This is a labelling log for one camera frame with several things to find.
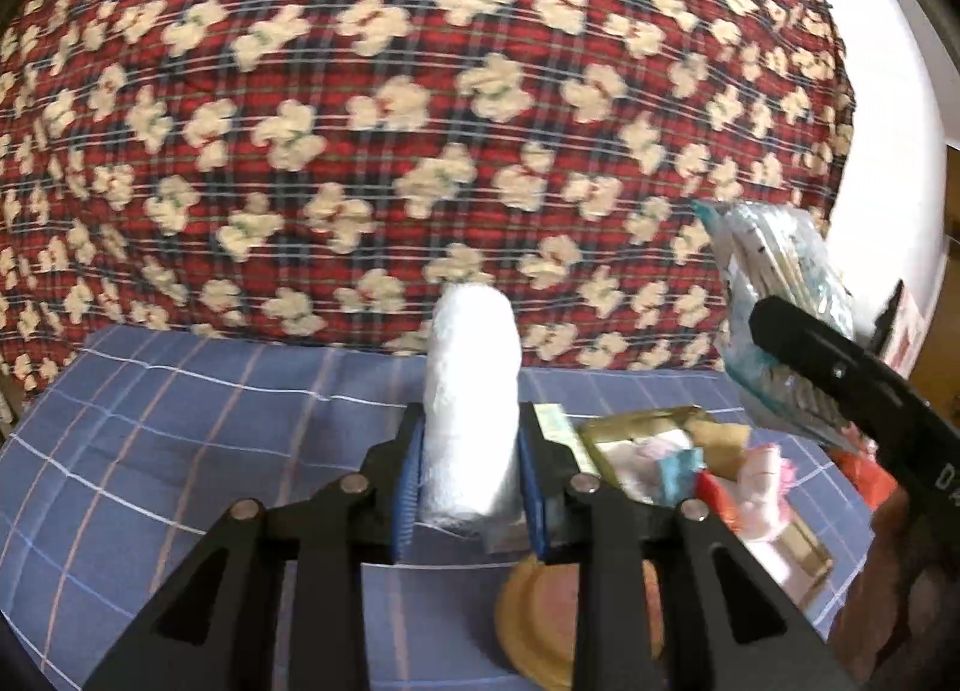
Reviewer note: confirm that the red plaid bear quilt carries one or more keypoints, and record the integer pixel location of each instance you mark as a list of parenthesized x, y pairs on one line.
[(375, 99)]

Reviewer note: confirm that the cotton swab bag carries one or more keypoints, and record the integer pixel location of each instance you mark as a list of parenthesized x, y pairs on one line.
[(765, 263)]

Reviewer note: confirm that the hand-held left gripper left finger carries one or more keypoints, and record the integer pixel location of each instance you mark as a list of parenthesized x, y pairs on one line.
[(409, 488)]

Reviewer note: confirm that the light blue cloth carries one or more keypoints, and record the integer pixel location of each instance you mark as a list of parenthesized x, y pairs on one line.
[(675, 473)]

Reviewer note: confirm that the pink lace cloth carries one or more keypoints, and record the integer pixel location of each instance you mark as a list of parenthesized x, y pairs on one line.
[(765, 488)]

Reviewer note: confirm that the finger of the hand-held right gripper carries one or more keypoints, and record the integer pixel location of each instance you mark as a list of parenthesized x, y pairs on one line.
[(889, 323), (817, 353)]

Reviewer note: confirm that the blue plaid bedsheet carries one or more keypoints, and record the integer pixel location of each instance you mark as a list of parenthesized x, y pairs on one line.
[(150, 436)]

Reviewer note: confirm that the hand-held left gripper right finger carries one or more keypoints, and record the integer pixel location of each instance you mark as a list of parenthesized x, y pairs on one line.
[(534, 496)]

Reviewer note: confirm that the red embroidered pouch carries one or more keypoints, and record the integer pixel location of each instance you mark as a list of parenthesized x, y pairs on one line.
[(716, 500)]

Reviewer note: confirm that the round gold tin lid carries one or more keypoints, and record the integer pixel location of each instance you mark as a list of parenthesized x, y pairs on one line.
[(547, 608)]

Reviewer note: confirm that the pink fluffy cloth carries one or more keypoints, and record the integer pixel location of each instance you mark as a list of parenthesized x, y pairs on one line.
[(656, 452)]

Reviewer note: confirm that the white towel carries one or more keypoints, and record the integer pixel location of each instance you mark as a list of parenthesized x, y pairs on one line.
[(469, 398)]

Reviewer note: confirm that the rectangular gold tin box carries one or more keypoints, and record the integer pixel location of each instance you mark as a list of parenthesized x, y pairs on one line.
[(806, 548)]

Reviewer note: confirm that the person's right hand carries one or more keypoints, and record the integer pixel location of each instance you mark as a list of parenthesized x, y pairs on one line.
[(900, 586)]

